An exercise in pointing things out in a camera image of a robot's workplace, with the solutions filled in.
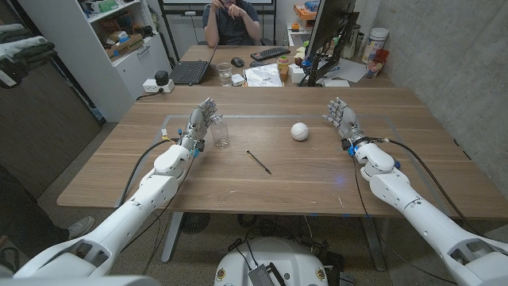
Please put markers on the black power adapter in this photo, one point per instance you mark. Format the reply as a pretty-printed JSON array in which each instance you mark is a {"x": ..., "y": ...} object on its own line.
[{"x": 161, "y": 77}]

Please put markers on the seated person in dark shirt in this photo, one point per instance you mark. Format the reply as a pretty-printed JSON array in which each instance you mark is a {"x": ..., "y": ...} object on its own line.
[{"x": 232, "y": 24}]

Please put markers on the brown cardboard box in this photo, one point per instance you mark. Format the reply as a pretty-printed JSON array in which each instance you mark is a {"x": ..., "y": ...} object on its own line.
[{"x": 125, "y": 47}]

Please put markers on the white cardboard box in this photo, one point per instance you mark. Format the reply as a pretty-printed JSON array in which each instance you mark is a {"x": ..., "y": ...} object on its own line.
[{"x": 296, "y": 74}]

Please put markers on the white power strip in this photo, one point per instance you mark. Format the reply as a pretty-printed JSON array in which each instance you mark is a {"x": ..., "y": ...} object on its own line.
[{"x": 158, "y": 86}]

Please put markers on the clear drinking glass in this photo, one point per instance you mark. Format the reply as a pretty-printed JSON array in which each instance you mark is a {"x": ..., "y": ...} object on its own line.
[
  {"x": 224, "y": 75},
  {"x": 219, "y": 134}
]

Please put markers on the black laptop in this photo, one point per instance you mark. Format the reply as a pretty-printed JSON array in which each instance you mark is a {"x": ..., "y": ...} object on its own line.
[{"x": 191, "y": 71}]

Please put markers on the grey table leg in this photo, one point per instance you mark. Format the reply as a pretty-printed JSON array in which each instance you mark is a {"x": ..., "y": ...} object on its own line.
[
  {"x": 373, "y": 242},
  {"x": 172, "y": 236}
]

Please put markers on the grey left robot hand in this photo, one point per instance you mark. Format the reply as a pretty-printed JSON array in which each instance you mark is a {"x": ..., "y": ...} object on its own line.
[{"x": 197, "y": 123}]

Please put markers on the small white box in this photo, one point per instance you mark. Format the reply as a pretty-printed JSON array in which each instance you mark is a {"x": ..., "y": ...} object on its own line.
[{"x": 238, "y": 80}]

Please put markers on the white paper sheet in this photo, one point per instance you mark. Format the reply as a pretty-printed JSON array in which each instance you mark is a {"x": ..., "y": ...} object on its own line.
[{"x": 351, "y": 70}]

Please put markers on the red snack cup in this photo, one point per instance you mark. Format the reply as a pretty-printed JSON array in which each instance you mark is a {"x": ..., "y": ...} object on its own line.
[{"x": 376, "y": 63}]

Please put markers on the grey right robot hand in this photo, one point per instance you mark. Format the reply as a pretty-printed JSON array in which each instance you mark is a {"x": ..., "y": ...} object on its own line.
[{"x": 345, "y": 119}]

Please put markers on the white shelf cabinet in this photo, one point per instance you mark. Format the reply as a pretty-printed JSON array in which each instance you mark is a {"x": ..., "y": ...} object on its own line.
[{"x": 107, "y": 51}]

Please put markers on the grey shoe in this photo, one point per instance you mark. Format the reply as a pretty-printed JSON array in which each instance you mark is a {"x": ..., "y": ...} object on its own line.
[{"x": 81, "y": 226}]

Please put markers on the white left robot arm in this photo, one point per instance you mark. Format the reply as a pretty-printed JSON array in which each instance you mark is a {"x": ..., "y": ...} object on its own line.
[{"x": 131, "y": 210}]

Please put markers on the black keyboard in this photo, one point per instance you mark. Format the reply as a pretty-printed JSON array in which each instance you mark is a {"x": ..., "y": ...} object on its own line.
[{"x": 270, "y": 52}]

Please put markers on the white canister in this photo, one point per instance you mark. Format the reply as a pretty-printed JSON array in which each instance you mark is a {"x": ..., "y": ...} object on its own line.
[{"x": 375, "y": 43}]

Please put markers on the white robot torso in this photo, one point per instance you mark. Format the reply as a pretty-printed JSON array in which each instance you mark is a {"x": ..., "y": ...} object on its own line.
[{"x": 274, "y": 260}]

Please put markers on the black computer mouse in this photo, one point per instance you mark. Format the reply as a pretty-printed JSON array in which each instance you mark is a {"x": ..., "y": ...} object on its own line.
[{"x": 237, "y": 62}]

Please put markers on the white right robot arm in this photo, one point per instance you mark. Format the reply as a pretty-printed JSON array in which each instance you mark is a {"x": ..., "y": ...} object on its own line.
[{"x": 420, "y": 214}]

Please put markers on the black computer monitor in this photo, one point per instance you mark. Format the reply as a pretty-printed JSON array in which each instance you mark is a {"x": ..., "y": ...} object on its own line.
[{"x": 328, "y": 22}]

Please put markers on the black pen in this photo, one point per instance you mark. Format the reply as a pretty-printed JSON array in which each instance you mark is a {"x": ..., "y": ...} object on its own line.
[{"x": 259, "y": 162}]

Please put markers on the orange box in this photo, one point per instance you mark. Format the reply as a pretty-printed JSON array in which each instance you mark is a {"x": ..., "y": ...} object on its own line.
[{"x": 304, "y": 12}]

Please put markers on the white ball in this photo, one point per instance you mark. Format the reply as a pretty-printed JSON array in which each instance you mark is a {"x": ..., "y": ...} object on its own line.
[{"x": 299, "y": 131}]

